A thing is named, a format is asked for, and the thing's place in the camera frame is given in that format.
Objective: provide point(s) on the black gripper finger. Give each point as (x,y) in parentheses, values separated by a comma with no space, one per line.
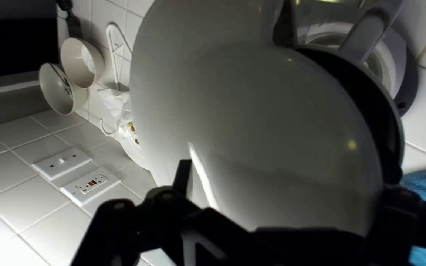
(184,178)

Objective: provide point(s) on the white coffee maker lid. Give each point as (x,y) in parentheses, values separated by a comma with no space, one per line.
(252,127)

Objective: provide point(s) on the white paper napkin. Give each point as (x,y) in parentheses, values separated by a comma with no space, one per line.
(114,105)

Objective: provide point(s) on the white wall outlet plate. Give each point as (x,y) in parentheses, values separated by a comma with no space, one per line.
(91,187)

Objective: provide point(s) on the white light switch plate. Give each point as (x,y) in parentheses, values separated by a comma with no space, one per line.
(61,163)

